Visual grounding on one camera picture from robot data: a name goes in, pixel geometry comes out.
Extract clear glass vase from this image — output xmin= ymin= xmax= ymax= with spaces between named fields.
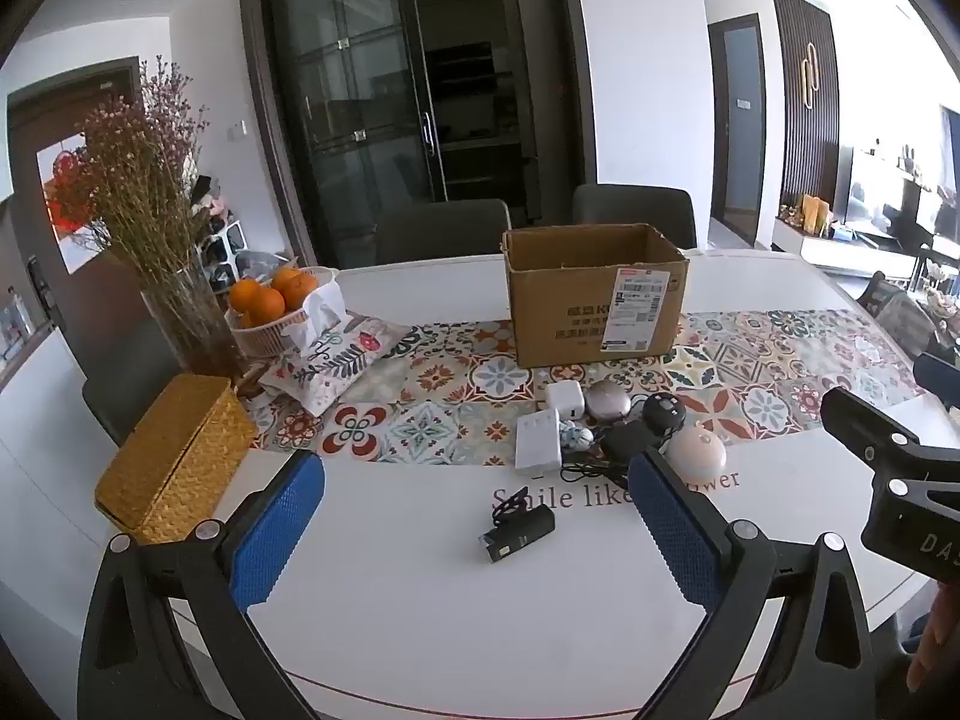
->
xmin=140 ymin=253 xmax=250 ymax=380

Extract dark interior door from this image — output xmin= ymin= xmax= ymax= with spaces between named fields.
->
xmin=707 ymin=13 xmax=767 ymax=227

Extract dried pink flower bunch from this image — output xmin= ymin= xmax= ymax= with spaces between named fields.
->
xmin=47 ymin=55 xmax=220 ymax=280

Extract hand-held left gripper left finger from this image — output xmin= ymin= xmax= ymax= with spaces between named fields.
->
xmin=77 ymin=450 xmax=327 ymax=720

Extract person's right hand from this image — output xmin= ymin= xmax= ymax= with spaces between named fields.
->
xmin=905 ymin=583 xmax=960 ymax=694

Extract small black clip device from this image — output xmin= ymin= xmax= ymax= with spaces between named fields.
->
xmin=478 ymin=503 xmax=555 ymax=566

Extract yellow woven basket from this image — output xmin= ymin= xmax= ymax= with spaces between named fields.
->
xmin=94 ymin=373 xmax=260 ymax=548

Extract white round dome device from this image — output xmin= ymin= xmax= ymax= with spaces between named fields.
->
xmin=665 ymin=425 xmax=728 ymax=476

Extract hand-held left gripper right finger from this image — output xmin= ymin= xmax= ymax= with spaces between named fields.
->
xmin=627 ymin=450 xmax=880 ymax=720

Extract dark grey dining chair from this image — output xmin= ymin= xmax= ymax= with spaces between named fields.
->
xmin=374 ymin=198 xmax=513 ymax=269
xmin=80 ymin=321 xmax=190 ymax=448
xmin=571 ymin=183 xmax=699 ymax=251

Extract patterned armchair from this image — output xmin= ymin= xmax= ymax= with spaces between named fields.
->
xmin=861 ymin=270 xmax=940 ymax=355

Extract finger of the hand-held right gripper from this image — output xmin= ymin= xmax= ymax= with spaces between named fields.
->
xmin=913 ymin=352 xmax=960 ymax=410
xmin=820 ymin=388 xmax=960 ymax=482

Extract white cube charger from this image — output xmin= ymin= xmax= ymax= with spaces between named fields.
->
xmin=544 ymin=380 xmax=587 ymax=420

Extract white fruit basket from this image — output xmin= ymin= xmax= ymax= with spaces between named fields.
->
xmin=224 ymin=265 xmax=343 ymax=358

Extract black round cable reel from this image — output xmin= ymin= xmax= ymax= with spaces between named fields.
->
xmin=642 ymin=391 xmax=686 ymax=438

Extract dark slatted wall panel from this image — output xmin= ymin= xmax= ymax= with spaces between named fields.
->
xmin=771 ymin=0 xmax=842 ymax=220

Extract brown cardboard box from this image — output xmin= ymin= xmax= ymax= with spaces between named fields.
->
xmin=501 ymin=223 xmax=690 ymax=370

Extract dark glass sliding door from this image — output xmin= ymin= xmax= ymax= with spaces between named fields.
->
xmin=238 ymin=0 xmax=602 ymax=271

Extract floral tissue box cover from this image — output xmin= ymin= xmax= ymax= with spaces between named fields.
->
xmin=258 ymin=286 xmax=415 ymax=418

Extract black power adapter with cable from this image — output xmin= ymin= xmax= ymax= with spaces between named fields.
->
xmin=560 ymin=420 xmax=655 ymax=490

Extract red door decoration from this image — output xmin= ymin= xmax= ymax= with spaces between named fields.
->
xmin=43 ymin=148 xmax=100 ymax=235

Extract patterned tile-print table runner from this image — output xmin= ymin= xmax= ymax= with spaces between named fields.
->
xmin=246 ymin=307 xmax=932 ymax=467

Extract white flat power adapter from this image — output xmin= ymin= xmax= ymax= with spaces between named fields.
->
xmin=514 ymin=410 xmax=564 ymax=478

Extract silver round case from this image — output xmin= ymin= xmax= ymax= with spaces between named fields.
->
xmin=584 ymin=380 xmax=638 ymax=422

